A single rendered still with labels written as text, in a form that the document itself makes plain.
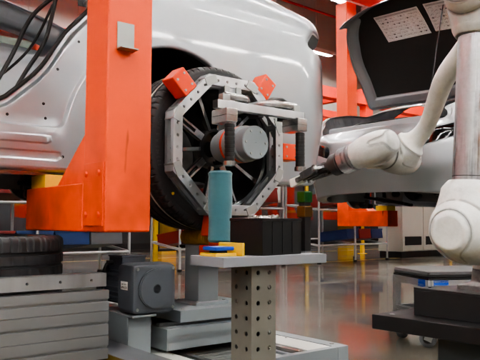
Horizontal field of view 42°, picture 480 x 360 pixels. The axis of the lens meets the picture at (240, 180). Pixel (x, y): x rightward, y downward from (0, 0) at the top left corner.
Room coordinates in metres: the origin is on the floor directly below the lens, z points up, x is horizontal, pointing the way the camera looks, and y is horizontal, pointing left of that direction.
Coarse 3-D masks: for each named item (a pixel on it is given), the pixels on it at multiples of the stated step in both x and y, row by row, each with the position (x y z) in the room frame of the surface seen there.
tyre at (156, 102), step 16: (160, 80) 2.53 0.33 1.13; (160, 96) 2.33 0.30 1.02; (160, 112) 2.32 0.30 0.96; (160, 128) 2.32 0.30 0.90; (160, 144) 2.32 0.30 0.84; (160, 160) 2.32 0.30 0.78; (160, 176) 2.32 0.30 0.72; (160, 192) 2.33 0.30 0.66; (176, 192) 2.36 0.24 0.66; (176, 208) 2.37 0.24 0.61; (192, 208) 2.41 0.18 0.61; (176, 224) 2.51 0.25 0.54; (192, 224) 2.43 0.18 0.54
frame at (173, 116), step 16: (208, 80) 2.35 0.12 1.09; (224, 80) 2.40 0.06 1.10; (240, 80) 2.45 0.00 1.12; (192, 96) 2.31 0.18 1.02; (256, 96) 2.50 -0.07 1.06; (176, 112) 2.26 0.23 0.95; (176, 128) 2.26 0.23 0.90; (272, 128) 2.58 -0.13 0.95; (176, 144) 2.26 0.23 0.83; (272, 144) 2.61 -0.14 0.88; (176, 160) 2.27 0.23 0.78; (272, 160) 2.61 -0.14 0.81; (176, 176) 2.27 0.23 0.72; (272, 176) 2.56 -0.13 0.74; (192, 192) 2.31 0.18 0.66; (256, 192) 2.56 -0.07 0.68; (240, 208) 2.45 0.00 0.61; (256, 208) 2.50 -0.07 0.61
